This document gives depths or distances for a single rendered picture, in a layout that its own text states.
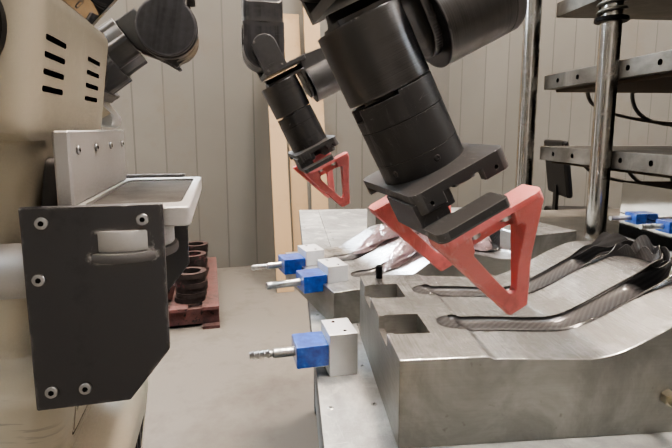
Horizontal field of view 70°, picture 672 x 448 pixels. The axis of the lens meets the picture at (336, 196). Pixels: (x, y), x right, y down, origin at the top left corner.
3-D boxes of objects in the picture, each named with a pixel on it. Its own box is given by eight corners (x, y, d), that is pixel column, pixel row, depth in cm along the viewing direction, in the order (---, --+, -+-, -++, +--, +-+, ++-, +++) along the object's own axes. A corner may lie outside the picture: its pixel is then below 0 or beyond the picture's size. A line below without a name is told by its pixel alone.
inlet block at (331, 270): (270, 307, 74) (270, 273, 74) (263, 297, 79) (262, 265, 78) (348, 296, 79) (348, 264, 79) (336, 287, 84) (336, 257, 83)
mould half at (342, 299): (333, 326, 74) (333, 257, 72) (285, 278, 98) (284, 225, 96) (572, 286, 93) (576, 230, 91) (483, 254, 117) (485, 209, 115)
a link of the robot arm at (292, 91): (256, 86, 74) (259, 83, 68) (296, 66, 75) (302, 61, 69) (277, 126, 75) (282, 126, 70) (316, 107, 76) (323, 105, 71)
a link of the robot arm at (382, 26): (303, 32, 32) (320, 12, 27) (390, -10, 33) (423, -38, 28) (347, 124, 34) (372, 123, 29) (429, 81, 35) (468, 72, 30)
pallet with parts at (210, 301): (63, 343, 249) (57, 270, 243) (111, 279, 354) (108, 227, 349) (219, 329, 266) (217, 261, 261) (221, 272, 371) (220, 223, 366)
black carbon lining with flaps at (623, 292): (442, 349, 51) (445, 263, 50) (406, 297, 67) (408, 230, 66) (741, 336, 54) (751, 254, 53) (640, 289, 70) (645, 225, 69)
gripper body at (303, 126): (326, 144, 80) (306, 104, 78) (341, 146, 70) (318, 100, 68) (292, 162, 79) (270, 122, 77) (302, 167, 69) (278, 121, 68)
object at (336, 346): (251, 387, 57) (250, 343, 56) (248, 367, 62) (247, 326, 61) (357, 373, 60) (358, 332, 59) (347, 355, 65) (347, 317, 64)
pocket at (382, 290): (370, 326, 61) (370, 298, 61) (363, 310, 66) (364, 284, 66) (405, 324, 62) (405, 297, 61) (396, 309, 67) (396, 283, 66)
